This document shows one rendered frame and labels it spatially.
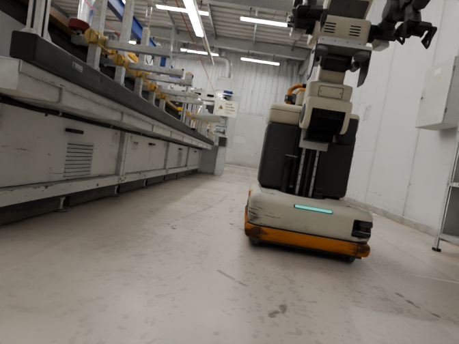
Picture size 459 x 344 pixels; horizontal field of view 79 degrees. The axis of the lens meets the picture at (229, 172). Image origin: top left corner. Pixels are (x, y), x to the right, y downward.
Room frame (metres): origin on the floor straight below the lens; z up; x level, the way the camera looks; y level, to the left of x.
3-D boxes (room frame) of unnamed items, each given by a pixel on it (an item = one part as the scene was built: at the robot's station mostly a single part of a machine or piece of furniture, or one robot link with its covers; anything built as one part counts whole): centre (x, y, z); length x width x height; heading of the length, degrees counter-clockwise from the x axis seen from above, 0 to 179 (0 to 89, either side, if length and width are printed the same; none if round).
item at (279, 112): (1.78, -0.46, 0.59); 0.55 x 0.34 x 0.83; 87
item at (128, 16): (1.44, 0.63, 0.90); 0.04 x 0.04 x 0.48; 88
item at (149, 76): (1.72, 0.53, 0.84); 0.43 x 0.03 x 0.04; 88
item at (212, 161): (6.34, 0.98, 0.95); 1.65 x 0.70 x 1.90; 88
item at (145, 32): (1.69, 0.62, 0.87); 0.04 x 0.04 x 0.48; 88
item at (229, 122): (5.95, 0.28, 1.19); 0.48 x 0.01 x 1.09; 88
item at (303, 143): (1.52, -0.51, 0.68); 0.28 x 0.27 x 0.25; 87
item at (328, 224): (1.69, -0.45, 0.16); 0.67 x 0.64 x 0.25; 177
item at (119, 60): (1.46, 0.63, 0.82); 0.14 x 0.06 x 0.05; 178
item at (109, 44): (1.22, 0.55, 0.83); 0.43 x 0.03 x 0.04; 88
